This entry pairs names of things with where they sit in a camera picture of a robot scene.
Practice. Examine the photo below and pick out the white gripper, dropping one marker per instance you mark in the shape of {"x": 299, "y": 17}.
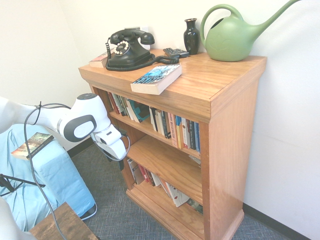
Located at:
{"x": 116, "y": 150}

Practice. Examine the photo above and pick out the blue cover paperback book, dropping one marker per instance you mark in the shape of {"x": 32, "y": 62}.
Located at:
{"x": 156, "y": 78}

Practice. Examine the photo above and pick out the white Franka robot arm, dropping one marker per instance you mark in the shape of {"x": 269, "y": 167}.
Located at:
{"x": 87, "y": 110}

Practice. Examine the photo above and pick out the teal paperback book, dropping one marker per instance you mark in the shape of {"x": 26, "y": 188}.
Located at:
{"x": 137, "y": 112}

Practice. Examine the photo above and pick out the green white spine book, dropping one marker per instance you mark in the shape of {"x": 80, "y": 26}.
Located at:
{"x": 120, "y": 105}

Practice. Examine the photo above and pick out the dark red spine book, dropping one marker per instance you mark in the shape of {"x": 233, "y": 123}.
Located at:
{"x": 111, "y": 101}

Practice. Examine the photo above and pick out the black spine book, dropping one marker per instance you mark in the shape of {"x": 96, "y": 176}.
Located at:
{"x": 191, "y": 135}
{"x": 166, "y": 125}

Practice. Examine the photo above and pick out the salmon spine book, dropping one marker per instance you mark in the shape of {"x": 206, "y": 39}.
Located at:
{"x": 173, "y": 130}

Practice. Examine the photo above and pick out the yellow blue spine book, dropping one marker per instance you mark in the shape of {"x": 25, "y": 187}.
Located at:
{"x": 178, "y": 132}

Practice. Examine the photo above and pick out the white red patterned book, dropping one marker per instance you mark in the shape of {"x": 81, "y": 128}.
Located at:
{"x": 177, "y": 196}

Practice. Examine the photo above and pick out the white red spine book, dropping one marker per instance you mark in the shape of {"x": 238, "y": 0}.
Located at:
{"x": 184, "y": 133}

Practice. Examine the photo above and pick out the brown green paperback book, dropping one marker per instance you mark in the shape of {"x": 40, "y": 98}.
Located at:
{"x": 32, "y": 146}

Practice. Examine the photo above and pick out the dark green cover book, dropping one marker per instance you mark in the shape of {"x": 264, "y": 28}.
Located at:
{"x": 195, "y": 206}

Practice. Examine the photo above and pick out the red black paperback book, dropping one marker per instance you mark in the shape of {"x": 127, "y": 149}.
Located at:
{"x": 98, "y": 60}

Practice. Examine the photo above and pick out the grey cover paperback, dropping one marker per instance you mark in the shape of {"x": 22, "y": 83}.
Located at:
{"x": 136, "y": 172}

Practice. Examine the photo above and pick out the white paged paperback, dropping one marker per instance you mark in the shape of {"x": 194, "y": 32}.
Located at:
{"x": 156, "y": 120}

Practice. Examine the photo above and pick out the blue cloth covered seat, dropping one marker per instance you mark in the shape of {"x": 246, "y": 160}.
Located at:
{"x": 57, "y": 175}

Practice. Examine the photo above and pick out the loose paper cards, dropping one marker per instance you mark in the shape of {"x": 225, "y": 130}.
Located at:
{"x": 195, "y": 159}

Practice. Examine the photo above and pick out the dark wooden table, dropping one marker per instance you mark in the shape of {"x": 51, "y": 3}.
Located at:
{"x": 65, "y": 225}

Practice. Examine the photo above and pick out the black tripod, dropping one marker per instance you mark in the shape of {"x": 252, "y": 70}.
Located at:
{"x": 15, "y": 180}

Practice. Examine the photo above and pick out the black rotary telephone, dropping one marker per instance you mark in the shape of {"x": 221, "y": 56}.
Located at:
{"x": 127, "y": 53}

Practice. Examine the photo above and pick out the wooden bookshelf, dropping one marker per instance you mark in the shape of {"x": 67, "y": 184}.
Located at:
{"x": 225, "y": 125}

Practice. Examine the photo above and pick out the black remote control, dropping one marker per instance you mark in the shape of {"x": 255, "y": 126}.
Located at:
{"x": 175, "y": 52}

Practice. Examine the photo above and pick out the black glossy vase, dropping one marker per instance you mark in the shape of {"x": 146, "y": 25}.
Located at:
{"x": 191, "y": 37}

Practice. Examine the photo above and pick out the green plastic watering can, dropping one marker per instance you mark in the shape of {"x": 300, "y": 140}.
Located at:
{"x": 227, "y": 42}

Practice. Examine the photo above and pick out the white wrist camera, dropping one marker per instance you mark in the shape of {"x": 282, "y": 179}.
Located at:
{"x": 108, "y": 135}

